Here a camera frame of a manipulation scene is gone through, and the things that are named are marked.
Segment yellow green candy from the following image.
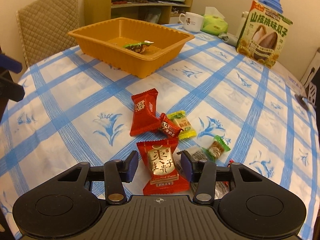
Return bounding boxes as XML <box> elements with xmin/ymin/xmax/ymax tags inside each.
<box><xmin>168</xmin><ymin>110</ymin><xmax>197</xmax><ymax>140</ymax></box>

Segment dark clear snack packet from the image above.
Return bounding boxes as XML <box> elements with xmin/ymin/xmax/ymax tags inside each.
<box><xmin>173</xmin><ymin>146</ymin><xmax>229</xmax><ymax>199</ymax></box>

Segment small red beef snack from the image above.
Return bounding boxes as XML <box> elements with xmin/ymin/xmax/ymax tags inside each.
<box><xmin>159</xmin><ymin>113</ymin><xmax>182</xmax><ymax>138</ymax></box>

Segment red date snack packet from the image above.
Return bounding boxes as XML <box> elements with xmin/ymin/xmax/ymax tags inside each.
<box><xmin>137</xmin><ymin>138</ymin><xmax>189</xmax><ymax>196</ymax></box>

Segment green tissue pack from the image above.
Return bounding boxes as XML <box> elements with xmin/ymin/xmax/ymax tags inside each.
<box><xmin>201</xmin><ymin>7</ymin><xmax>228</xmax><ymax>36</ymax></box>

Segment white ceramic mug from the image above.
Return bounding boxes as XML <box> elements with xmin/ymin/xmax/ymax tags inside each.
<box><xmin>179</xmin><ymin>12</ymin><xmax>204</xmax><ymax>33</ymax></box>

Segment small plastic card packet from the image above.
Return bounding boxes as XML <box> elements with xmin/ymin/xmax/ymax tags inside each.
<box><xmin>286</xmin><ymin>76</ymin><xmax>302</xmax><ymax>90</ymax></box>

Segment silver green foil pouch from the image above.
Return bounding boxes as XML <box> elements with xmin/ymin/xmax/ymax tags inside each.
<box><xmin>123</xmin><ymin>40</ymin><xmax>154</xmax><ymax>54</ymax></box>

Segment blue checked tablecloth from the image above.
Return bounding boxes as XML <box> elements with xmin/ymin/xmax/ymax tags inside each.
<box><xmin>1</xmin><ymin>33</ymin><xmax>319</xmax><ymax>239</ymax></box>

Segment left quilted beige chair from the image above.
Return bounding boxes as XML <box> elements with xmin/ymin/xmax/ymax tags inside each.
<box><xmin>16</xmin><ymin>0</ymin><xmax>79</xmax><ymax>67</ymax></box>

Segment large red snack packet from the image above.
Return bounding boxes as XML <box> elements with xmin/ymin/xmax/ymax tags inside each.
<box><xmin>130</xmin><ymin>88</ymin><xmax>161</xmax><ymax>137</ymax></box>

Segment grey crumpled cloth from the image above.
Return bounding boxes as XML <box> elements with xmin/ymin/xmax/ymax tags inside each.
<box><xmin>218</xmin><ymin>33</ymin><xmax>238</xmax><ymax>47</ymax></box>

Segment sunflower seed snack box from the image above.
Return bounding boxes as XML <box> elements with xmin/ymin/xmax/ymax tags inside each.
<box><xmin>236</xmin><ymin>0</ymin><xmax>293</xmax><ymax>68</ymax></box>

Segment black round coaster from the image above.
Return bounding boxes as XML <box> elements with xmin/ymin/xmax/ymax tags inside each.
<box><xmin>295</xmin><ymin>94</ymin><xmax>309</xmax><ymax>111</ymax></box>

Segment white phone stand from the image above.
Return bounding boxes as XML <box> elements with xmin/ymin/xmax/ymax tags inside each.
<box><xmin>308</xmin><ymin>82</ymin><xmax>317</xmax><ymax>107</ymax></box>

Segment orange plastic tray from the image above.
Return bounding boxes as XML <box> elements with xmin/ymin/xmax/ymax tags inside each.
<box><xmin>68</xmin><ymin>17</ymin><xmax>194</xmax><ymax>79</ymax></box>

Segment wooden shelf unit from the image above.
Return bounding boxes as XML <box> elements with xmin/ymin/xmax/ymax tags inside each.
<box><xmin>84</xmin><ymin>0</ymin><xmax>193</xmax><ymax>25</ymax></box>

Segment blue thermos jug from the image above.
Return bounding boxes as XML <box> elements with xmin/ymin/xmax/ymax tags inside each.
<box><xmin>258</xmin><ymin>0</ymin><xmax>283</xmax><ymax>14</ymax></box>

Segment black cabinet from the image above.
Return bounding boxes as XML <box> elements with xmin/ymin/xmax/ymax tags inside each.
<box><xmin>299</xmin><ymin>47</ymin><xmax>320</xmax><ymax>88</ymax></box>

